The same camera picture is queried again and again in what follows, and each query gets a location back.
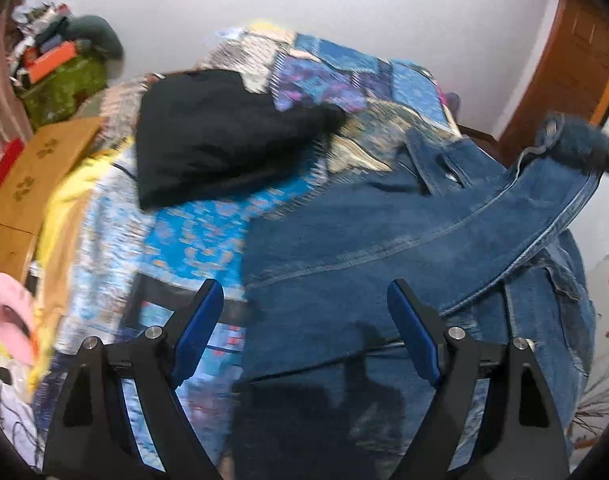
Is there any blue denim jacket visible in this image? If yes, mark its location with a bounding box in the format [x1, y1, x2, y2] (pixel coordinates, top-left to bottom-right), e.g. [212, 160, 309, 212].
[230, 114, 609, 479]

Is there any wooden door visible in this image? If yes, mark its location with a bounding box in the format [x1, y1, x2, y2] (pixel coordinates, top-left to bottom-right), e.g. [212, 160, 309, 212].
[498, 0, 609, 165]

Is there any blue patchwork quilt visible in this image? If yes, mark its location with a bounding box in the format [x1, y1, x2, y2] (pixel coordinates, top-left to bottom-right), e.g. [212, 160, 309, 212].
[30, 22, 460, 460]

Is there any wooden folding lap table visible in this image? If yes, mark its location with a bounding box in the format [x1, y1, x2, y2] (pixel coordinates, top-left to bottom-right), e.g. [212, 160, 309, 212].
[0, 117, 103, 282]

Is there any red box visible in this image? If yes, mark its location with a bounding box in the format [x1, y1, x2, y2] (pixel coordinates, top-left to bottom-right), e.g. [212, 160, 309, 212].
[0, 138, 24, 188]

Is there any black folded garment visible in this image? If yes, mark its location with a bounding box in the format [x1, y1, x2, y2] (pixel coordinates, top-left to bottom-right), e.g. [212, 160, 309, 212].
[134, 70, 347, 210]

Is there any green patterned covered stand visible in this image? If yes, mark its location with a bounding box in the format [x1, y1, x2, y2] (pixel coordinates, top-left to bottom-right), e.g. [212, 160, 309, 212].
[19, 56, 107, 130]

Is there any orange box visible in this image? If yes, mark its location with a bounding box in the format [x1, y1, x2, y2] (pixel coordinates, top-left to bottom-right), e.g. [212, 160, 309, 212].
[28, 41, 78, 84]

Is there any dark green cushion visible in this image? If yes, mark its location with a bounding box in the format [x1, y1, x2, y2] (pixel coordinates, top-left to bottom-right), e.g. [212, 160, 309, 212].
[62, 15, 124, 60]

